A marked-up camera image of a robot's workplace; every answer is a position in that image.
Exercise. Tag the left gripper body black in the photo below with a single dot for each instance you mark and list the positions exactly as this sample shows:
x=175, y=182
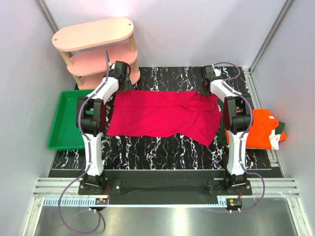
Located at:
x=126, y=77

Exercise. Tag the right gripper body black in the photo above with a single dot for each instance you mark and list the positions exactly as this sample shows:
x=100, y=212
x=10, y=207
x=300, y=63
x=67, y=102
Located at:
x=202, y=81

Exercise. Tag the red t-shirt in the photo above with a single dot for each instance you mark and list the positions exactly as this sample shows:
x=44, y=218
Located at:
x=164, y=114

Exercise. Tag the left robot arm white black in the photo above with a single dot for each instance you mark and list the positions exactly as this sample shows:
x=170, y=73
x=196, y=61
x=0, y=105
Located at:
x=91, y=122

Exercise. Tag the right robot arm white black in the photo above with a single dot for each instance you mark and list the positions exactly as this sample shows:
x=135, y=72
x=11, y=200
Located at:
x=235, y=178

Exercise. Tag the pink three-tier shelf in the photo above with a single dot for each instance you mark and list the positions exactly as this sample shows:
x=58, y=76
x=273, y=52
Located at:
x=87, y=47

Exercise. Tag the dark green t-shirt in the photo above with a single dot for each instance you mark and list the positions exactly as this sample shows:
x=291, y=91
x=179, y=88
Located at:
x=222, y=136

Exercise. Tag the orange t-shirt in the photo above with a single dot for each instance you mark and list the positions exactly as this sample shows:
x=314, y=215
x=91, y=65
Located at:
x=263, y=127

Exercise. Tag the green plastic tray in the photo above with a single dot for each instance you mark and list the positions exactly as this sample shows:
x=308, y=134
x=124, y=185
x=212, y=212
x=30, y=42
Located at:
x=64, y=133

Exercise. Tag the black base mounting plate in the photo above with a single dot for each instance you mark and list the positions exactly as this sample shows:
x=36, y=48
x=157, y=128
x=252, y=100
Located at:
x=164, y=187

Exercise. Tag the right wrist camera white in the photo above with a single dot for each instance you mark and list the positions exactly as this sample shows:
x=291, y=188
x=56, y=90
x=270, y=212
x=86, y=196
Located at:
x=217, y=72

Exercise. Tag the aluminium frame rail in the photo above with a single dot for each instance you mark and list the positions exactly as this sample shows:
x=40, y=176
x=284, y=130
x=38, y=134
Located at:
x=276, y=183

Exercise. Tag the white slotted cable duct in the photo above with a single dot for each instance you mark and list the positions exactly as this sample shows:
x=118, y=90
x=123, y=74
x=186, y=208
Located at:
x=76, y=202

